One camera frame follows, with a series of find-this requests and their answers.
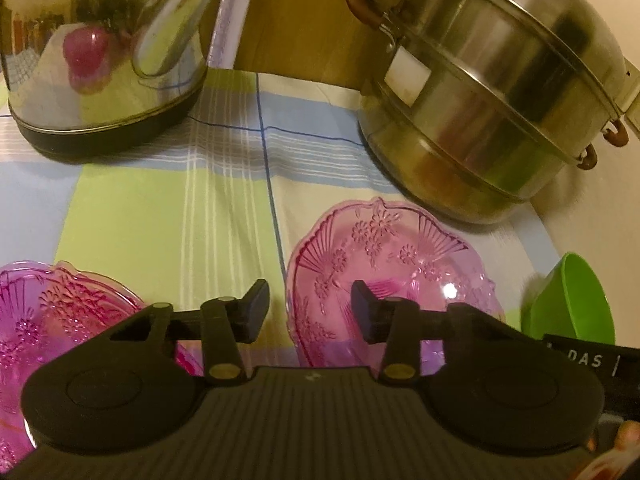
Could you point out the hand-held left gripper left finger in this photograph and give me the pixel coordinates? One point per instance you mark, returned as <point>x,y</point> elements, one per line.
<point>258,306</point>

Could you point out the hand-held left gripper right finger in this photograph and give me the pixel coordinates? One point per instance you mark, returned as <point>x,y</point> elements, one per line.
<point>364,310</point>

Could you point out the pink glass plate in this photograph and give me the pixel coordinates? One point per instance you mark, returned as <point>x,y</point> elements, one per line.
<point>60,310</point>
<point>380,265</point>

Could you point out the green plastic bowl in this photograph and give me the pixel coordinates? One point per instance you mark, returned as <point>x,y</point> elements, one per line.
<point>575,305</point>

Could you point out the person's right hand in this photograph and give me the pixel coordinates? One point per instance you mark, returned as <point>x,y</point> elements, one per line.
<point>628,435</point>

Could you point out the checked tablecloth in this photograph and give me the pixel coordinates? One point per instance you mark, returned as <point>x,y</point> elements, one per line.
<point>200,210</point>

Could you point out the stainless steel steamer pot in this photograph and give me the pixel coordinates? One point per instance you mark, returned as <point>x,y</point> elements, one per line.
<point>490,90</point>

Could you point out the wooden panel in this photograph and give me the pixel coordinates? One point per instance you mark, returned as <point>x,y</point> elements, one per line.
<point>310,15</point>

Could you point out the stainless steel kettle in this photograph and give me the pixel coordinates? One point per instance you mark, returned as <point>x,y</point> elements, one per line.
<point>100,50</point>

